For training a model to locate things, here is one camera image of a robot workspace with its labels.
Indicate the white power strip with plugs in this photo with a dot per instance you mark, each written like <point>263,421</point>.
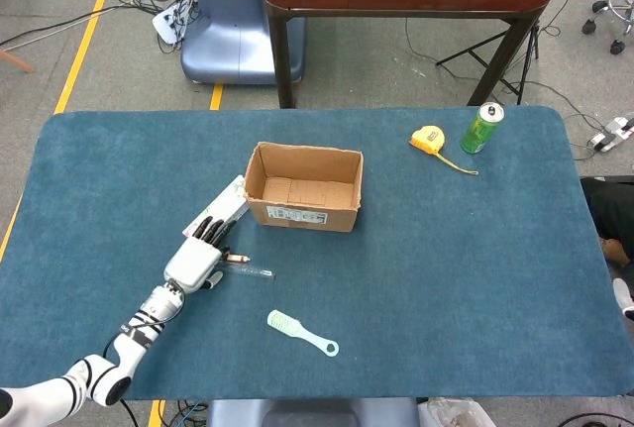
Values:
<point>168,23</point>

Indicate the green drink can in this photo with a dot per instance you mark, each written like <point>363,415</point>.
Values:
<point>479,130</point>

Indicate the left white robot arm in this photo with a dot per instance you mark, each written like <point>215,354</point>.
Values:
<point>129,348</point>

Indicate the chrome stool with castors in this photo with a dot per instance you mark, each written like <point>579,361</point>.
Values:
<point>619,3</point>

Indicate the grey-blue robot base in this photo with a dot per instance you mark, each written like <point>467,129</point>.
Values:
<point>228,35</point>

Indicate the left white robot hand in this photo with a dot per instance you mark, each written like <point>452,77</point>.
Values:
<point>193,263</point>

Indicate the blue table mat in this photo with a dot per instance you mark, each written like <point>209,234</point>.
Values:
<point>446,273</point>

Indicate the white plastic bag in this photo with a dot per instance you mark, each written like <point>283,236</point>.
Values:
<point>451,414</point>

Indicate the own grey-blue robot chassis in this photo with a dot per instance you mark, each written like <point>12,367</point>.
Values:
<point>307,412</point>

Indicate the yellow tape measure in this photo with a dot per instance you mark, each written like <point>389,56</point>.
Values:
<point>428,139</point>

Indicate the light wooden furniture leg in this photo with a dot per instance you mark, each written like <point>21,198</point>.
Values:
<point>15,61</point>

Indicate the black tripod stand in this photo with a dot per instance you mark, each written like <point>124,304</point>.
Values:
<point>495,43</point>

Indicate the red and white pen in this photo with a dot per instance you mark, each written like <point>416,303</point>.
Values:
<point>239,258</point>

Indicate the white rectangular carton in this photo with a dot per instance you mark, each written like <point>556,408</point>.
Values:
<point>225,201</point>

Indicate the light green brush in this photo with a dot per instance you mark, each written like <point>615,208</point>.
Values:
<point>287,324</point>

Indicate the person in black clothing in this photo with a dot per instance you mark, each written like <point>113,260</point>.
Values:
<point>611,209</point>

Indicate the open brown cardboard box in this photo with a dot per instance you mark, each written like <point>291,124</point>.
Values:
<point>302,211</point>

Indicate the transparent tube with white cap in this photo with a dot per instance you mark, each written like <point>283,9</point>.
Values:
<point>252,272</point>

